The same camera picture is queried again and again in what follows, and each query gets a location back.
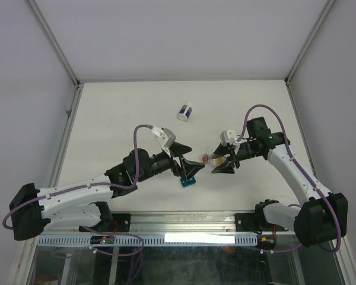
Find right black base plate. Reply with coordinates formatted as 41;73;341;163
234;212;288;235

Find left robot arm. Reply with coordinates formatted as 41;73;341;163
3;142;205;241

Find perforated cable tray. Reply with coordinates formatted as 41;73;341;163
37;233;258;248

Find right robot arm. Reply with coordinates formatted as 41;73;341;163
213;117;348;247

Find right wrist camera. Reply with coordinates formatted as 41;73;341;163
220;129;240;146

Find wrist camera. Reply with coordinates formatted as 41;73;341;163
220;129;240;146
151;126;176;149

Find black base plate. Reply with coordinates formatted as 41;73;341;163
234;212;288;235
87;213;132;233

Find aluminium mounting rail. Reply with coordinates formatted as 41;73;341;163
26;210;344;238

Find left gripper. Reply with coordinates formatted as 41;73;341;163
137;142;205;183

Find teal pill organizer box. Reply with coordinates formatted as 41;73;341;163
180;176;196;188

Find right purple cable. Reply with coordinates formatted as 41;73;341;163
237;103;344;254

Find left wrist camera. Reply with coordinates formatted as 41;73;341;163
151;126;176;149

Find clear pill bottle yellow capsules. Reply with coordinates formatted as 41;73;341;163
199;153;228;169

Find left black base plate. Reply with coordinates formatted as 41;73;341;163
87;213;132;233

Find white blue pill bottle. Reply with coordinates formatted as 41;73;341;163
177;102;192;122

